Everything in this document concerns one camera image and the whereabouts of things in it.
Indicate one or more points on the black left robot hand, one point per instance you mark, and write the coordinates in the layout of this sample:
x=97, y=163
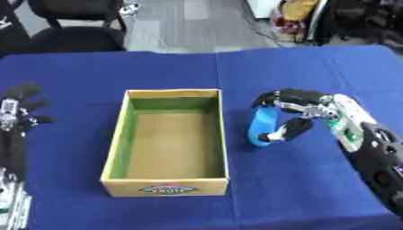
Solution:
x=19, y=101

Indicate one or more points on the tan cardboard box green inside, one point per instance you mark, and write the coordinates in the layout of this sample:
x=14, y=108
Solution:
x=168, y=143

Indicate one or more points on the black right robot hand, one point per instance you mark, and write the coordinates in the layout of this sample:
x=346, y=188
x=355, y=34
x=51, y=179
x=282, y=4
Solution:
x=297, y=97

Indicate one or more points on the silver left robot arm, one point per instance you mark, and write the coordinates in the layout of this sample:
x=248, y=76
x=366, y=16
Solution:
x=11, y=200

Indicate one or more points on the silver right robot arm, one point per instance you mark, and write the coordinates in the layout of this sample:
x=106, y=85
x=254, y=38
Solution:
x=367, y=140

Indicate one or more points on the red and yellow bag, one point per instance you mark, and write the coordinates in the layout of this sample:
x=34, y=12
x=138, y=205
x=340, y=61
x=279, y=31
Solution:
x=289, y=18

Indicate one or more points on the blue curved block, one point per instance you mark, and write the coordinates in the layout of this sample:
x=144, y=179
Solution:
x=262, y=122

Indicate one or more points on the black office chair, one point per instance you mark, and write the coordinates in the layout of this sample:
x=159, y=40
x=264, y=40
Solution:
x=73, y=27

